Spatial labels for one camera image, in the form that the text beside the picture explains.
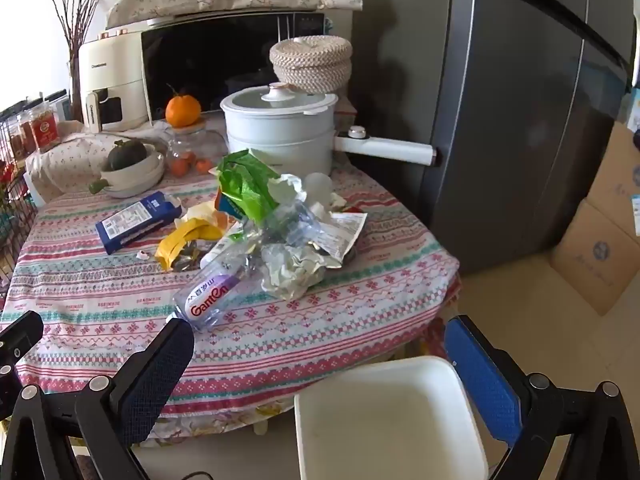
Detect white plastic bin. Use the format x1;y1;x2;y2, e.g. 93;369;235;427
294;356;490;480

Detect red labelled jars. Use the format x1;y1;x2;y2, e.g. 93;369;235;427
9;104;62;157

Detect light blue box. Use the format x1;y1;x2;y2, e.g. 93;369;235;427
622;85;640;147

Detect crumpled clear plastic bag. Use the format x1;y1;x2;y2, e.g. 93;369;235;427
250;195;328;252

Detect cream snack wrapper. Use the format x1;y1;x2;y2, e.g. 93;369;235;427
175;200;232;231

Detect blue cardboard box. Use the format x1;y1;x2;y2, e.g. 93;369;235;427
95;192;184;256

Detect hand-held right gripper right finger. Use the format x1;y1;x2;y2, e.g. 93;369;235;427
444;315;640;480

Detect cream air fryer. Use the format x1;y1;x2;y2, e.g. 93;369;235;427
77;30;151;133

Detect dried branches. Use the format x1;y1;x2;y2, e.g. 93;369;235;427
49;0;117;122

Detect white electric cooking pot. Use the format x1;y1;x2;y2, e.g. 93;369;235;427
220;82;442;177

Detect silver white foil packet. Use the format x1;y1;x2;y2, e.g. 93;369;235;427
309;210;369;269

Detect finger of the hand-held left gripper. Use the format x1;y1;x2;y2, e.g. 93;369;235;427
0;311;44;418

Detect banana peel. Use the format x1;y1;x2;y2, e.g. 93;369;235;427
155;219;224;272

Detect white shallow bowl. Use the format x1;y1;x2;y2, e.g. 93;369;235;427
102;157;166;192
106;170;166;199

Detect green plastic bag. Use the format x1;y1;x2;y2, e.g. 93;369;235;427
216;150;284;224

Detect woven lidded basket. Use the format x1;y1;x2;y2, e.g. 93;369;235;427
269;35;353;95

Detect crumpled white paper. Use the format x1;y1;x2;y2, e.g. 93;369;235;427
260;245;327;302

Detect clear plastic bottle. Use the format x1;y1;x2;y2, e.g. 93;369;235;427
172;237;266;332

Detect grey refrigerator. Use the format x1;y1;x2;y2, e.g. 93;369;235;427
352;0;640;277

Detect blue orange milk carton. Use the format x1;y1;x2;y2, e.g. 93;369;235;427
215;188;246;221

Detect patterned striped tablecloth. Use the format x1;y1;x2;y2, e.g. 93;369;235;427
0;160;463;441

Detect brown cardboard box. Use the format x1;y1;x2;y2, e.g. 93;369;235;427
550;200;640;317
582;120;640;237

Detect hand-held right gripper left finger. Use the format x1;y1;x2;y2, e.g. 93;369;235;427
6;317;196;480

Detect white deep bowl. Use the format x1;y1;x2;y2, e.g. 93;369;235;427
100;144;164;185

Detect glass jar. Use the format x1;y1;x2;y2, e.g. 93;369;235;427
165;124;229;179

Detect silver foil wrapper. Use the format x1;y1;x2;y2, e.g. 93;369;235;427
172;240;217;273

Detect large orange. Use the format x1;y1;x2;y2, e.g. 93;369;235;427
165;91;202;127

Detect dark green gourd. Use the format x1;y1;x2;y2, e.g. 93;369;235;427
102;139;149;172

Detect black wire rack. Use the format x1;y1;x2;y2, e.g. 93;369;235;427
0;89;71;286

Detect crumpled white tissue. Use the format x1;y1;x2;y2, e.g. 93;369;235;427
267;173;308;207

